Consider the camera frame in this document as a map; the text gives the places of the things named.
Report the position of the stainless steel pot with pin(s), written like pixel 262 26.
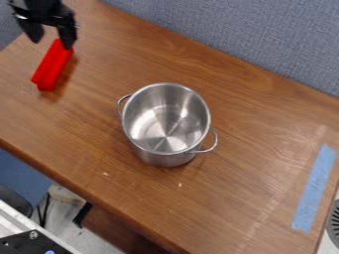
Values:
pixel 167 123

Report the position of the red rectangular block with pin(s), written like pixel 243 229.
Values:
pixel 51 66

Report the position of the blue tape strip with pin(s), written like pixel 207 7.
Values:
pixel 314 189

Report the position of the black round chair base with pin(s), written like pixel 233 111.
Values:
pixel 16 201

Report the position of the dark fan grille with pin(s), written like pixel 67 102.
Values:
pixel 333 223

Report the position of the black device bottom left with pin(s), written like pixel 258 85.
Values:
pixel 31 242

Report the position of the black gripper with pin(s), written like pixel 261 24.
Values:
pixel 48 12

